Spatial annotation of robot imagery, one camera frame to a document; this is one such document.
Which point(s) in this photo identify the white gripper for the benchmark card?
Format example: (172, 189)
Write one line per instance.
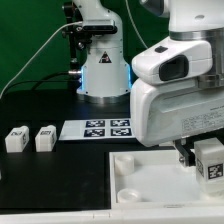
(173, 111)

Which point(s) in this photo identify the white square tabletop part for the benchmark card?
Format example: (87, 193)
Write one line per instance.
(154, 179)

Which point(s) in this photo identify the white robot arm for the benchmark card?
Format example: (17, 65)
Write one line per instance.
(106, 77)

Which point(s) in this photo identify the white sheet with markers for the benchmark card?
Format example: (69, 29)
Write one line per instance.
(95, 129)

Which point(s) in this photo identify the black clamp stand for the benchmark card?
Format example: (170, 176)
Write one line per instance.
(71, 40)

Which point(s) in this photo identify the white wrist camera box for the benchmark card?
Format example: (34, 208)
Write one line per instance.
(170, 61)

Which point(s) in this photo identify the white front rail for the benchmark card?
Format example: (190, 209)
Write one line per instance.
(205, 215)

